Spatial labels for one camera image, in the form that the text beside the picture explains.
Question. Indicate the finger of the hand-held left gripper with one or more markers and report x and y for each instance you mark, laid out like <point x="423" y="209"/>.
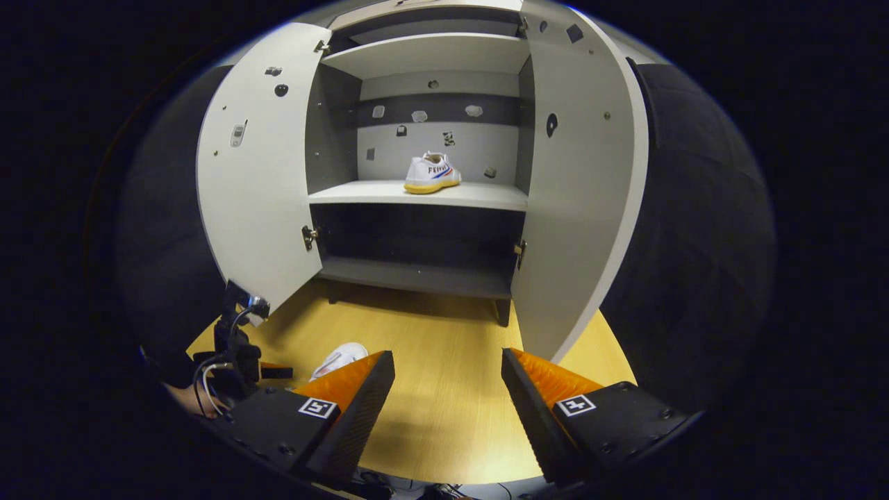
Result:
<point x="276" y="373"/>

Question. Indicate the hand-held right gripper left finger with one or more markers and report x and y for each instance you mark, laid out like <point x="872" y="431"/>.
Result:
<point x="361" y="417"/>

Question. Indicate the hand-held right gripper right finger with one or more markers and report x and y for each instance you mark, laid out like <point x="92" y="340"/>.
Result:
<point x="535" y="417"/>

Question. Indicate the white canvas shoe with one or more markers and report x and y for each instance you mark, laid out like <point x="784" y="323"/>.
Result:
<point x="430" y="173"/>
<point x="340" y="357"/>

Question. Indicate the white cabinet door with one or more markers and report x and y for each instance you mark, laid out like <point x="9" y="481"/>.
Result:
<point x="257" y="194"/>
<point x="576" y="194"/>

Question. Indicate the grey white shoe cabinet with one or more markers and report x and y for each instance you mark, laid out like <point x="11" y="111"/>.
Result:
<point x="361" y="193"/>

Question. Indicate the black backdrop cloth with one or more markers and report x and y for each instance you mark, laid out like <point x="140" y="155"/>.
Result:
<point x="694" y="243"/>

